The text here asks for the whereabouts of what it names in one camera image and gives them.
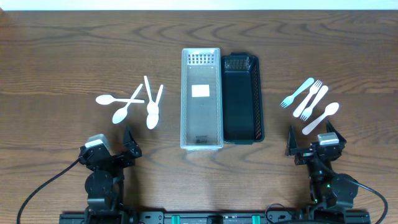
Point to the white spoon horizontal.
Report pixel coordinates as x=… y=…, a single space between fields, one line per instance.
x=108 y=99

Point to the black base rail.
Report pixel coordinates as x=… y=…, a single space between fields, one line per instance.
x=271 y=216

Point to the white spoon diagonal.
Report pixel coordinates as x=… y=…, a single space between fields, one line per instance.
x=121 y=113

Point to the mint green plastic fork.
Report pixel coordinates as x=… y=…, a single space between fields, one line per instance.
x=289 y=99

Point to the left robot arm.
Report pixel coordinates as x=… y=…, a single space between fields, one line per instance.
x=105 y=185

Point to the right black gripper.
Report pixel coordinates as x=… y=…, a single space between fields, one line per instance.
x=313 y=154

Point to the white fork tines up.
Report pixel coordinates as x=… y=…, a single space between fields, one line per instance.
x=313 y=90

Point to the white fork tines down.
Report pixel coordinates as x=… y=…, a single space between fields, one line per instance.
x=308 y=111

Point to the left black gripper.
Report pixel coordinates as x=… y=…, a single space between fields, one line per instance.
x=116 y=158

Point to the white label in tray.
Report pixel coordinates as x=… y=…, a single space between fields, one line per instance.
x=200 y=91

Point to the clear plastic organizer tray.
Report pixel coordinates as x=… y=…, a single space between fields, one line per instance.
x=201 y=121

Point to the black plastic mesh basket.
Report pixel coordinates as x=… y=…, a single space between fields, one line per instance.
x=243 y=118

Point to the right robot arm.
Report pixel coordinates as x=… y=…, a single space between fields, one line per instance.
x=330 y=192

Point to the white spoon of pair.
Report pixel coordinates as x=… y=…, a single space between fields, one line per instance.
x=152 y=107
x=153 y=119

